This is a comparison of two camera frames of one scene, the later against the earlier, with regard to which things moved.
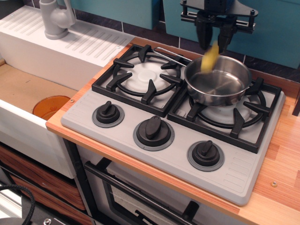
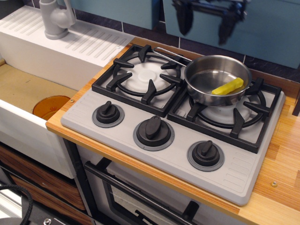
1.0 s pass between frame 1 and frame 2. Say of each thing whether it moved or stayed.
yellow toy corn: moved
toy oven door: stayed
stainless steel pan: stayed
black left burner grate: stayed
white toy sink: stayed
